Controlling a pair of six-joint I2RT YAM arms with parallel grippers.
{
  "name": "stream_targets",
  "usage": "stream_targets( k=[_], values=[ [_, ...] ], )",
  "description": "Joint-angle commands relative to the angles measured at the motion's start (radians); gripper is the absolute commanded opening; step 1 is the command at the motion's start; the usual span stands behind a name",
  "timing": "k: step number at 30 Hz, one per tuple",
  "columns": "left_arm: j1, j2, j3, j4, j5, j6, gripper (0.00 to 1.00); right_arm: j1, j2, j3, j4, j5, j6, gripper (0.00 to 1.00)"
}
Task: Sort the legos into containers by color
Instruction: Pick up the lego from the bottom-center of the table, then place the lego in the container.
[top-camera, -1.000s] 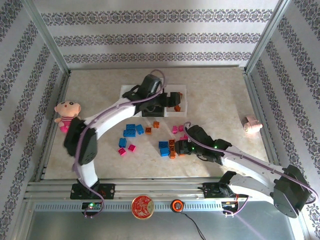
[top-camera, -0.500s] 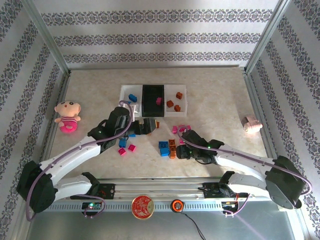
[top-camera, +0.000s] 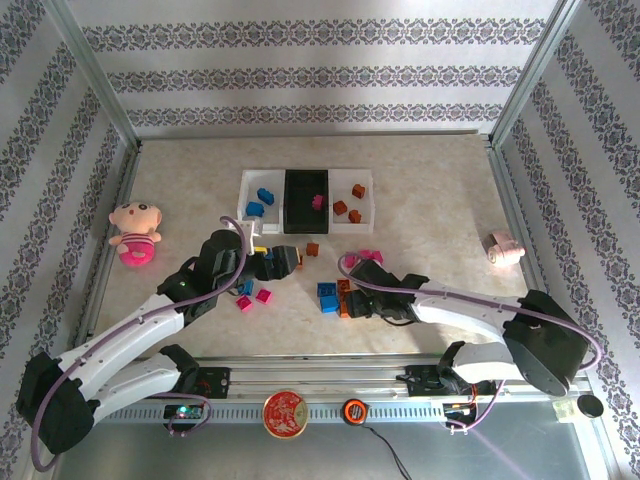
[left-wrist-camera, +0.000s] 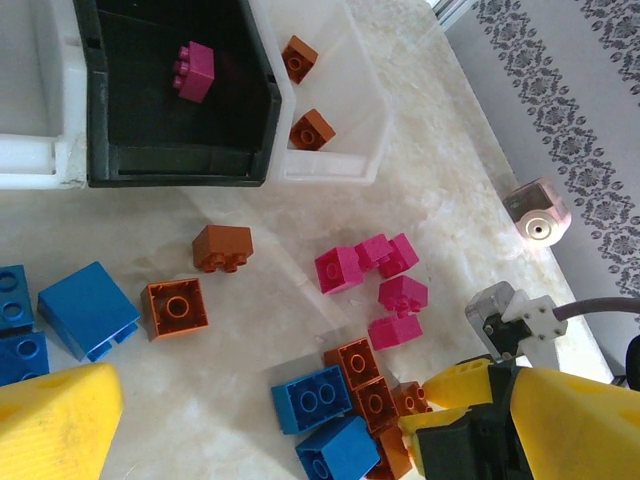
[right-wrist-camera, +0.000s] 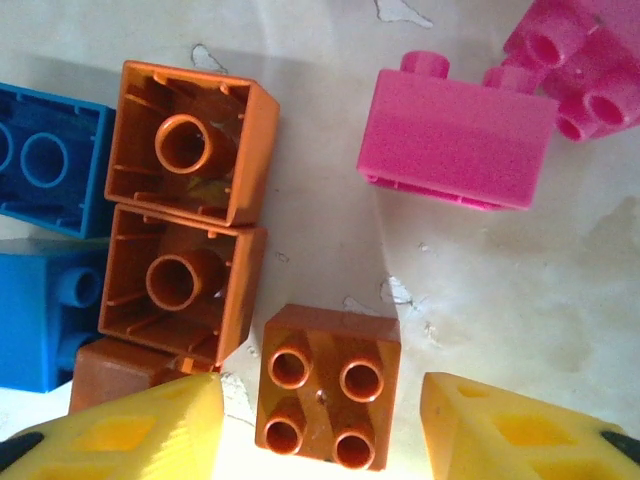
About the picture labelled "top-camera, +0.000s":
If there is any black plastic bin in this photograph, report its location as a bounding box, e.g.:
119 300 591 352
282 168 332 236

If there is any white plastic bin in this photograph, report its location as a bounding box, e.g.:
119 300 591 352
327 168 376 235
237 168 287 236

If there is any pink plush doll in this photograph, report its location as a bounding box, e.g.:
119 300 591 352
108 199 164 270

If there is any orange black tape roll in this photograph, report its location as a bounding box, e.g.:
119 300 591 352
341 398 368 426

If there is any pink fabric roll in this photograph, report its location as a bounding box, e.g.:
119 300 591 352
482 228 527 266

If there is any gold red round medallion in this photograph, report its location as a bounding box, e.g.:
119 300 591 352
262 389 310 439

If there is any circuit board with green light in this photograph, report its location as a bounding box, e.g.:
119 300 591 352
163 404 205 420

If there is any black round knob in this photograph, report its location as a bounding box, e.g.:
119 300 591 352
575 394 605 419

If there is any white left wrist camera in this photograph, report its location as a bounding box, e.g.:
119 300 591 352
234 217 264 246

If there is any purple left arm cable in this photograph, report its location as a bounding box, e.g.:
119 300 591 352
30 214 251 474

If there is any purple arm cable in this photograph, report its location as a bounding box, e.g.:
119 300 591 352
30 214 251 474
337 252 605 435

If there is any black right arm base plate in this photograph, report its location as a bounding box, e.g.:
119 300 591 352
405 364 497 399

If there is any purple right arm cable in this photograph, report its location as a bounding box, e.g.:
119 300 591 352
337 252 605 435

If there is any aluminium mounting rail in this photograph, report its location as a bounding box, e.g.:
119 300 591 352
47 354 586 401

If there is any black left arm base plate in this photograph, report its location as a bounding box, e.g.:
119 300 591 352
192 367 232 400

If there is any aluminium side rail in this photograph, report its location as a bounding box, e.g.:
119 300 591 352
485 139 582 362
74 139 146 362

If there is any grey slotted cable duct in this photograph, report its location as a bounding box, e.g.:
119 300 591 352
67 403 556 425

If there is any aluminium rear rail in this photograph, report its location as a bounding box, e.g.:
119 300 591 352
134 128 496 140

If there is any thin black cable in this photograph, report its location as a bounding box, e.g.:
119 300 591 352
360 423 414 480

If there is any aluminium frame post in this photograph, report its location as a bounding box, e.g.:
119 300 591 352
490 0 584 145
49 0 141 147

